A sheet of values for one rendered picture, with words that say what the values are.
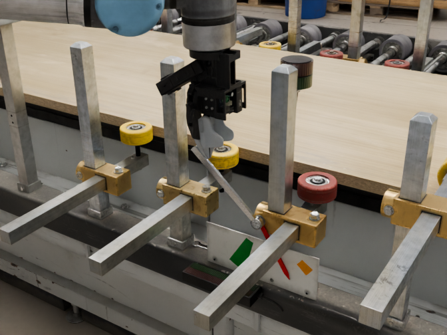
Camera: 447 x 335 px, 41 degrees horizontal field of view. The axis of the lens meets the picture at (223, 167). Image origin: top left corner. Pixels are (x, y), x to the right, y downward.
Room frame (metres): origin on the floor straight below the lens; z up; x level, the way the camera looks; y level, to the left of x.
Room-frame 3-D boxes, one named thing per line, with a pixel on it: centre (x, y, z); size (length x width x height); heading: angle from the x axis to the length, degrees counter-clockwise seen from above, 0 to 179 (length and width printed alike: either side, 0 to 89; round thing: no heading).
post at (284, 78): (1.02, -0.11, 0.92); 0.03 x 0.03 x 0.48; 57
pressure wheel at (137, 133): (1.36, 0.21, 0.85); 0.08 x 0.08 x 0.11
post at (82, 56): (1.29, 0.31, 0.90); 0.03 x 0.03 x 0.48; 57
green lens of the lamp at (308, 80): (1.06, -0.14, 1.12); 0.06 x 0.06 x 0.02
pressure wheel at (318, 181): (1.07, -0.19, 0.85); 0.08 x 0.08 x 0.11
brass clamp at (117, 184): (1.28, 0.29, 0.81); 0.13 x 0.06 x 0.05; 57
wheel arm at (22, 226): (1.20, 0.32, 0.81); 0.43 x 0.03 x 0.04; 147
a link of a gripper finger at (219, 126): (1.02, 0.01, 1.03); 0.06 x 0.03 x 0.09; 57
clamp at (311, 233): (1.01, -0.13, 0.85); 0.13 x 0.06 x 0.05; 57
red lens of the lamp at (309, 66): (1.06, -0.14, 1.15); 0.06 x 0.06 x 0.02
